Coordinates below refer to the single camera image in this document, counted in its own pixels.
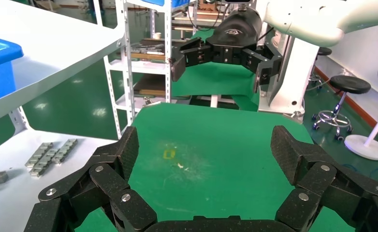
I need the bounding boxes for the pile of metal parts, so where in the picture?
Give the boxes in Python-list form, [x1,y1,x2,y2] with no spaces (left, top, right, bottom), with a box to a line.
[129,38,173,62]

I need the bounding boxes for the black stool chrome base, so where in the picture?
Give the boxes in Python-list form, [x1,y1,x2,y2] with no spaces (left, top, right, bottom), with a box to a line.
[311,74,373,142]

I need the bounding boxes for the white rack shelf board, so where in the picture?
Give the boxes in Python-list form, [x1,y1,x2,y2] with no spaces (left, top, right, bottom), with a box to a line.
[116,94,189,113]
[107,59,172,77]

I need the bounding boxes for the white ribbed shelf panel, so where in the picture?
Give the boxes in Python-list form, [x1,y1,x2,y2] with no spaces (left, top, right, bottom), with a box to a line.
[0,0,126,128]

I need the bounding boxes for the white flat board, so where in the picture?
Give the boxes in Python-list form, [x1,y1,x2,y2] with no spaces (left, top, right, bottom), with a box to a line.
[0,128,120,232]

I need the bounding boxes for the blue storage bin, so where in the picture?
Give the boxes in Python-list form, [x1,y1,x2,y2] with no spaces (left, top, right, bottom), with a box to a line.
[141,0,198,8]

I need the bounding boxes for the white robot torso column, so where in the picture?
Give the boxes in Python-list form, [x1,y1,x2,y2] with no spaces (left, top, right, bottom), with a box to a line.
[258,35,320,118]

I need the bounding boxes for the grey metal link strip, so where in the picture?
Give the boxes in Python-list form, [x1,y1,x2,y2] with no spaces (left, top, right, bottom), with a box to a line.
[51,138,78,165]
[29,147,60,178]
[25,142,54,168]

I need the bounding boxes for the white pedestal fan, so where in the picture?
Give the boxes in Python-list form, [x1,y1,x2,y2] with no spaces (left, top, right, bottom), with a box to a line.
[344,52,378,162]

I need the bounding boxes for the short white perforated post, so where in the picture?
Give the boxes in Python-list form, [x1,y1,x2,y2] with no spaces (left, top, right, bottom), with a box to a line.
[8,107,30,137]

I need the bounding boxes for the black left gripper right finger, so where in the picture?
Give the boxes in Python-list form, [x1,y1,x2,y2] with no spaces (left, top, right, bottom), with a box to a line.
[270,125,378,232]

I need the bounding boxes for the brown wooden boards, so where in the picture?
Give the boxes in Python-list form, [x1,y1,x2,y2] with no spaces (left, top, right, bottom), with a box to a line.
[133,73,168,97]

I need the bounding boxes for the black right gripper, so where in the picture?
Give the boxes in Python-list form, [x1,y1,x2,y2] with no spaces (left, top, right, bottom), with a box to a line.
[171,7,283,94]

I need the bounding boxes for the green covered background table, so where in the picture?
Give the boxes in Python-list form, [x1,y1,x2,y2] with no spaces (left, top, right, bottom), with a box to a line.
[171,29,261,112]

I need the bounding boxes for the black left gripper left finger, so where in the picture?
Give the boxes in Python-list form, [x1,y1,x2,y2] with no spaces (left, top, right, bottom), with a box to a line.
[24,126,158,232]

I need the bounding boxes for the narrow white perforated rack post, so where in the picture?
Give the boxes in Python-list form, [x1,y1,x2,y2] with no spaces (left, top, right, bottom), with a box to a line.
[162,0,174,104]

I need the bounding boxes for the wide white perforated rack post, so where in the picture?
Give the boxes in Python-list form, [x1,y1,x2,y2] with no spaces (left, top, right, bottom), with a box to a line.
[115,0,136,128]

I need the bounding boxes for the green table cloth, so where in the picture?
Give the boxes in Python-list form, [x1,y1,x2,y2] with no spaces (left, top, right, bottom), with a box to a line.
[75,102,357,232]

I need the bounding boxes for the thin white perforated post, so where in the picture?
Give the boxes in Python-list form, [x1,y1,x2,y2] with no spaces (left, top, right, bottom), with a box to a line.
[103,57,123,139]

